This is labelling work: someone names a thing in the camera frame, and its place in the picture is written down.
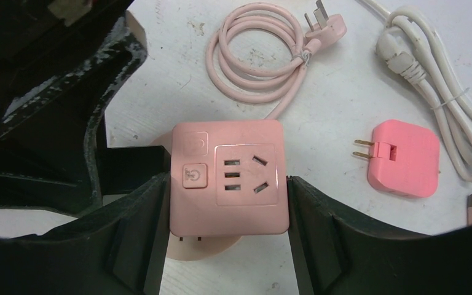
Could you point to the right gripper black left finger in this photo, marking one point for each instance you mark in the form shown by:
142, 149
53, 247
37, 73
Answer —
117, 249

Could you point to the black power adapter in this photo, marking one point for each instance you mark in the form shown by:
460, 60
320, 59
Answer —
122, 170

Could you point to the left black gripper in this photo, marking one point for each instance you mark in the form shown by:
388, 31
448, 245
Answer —
61, 63

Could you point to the pink round socket base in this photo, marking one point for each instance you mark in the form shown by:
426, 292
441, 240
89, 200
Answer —
198, 248

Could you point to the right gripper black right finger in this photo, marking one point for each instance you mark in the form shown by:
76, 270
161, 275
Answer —
339, 250

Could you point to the pink cube socket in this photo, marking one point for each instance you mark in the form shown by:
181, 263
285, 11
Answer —
228, 178

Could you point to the pink plug adapter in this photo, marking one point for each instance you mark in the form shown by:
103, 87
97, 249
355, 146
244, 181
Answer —
403, 159

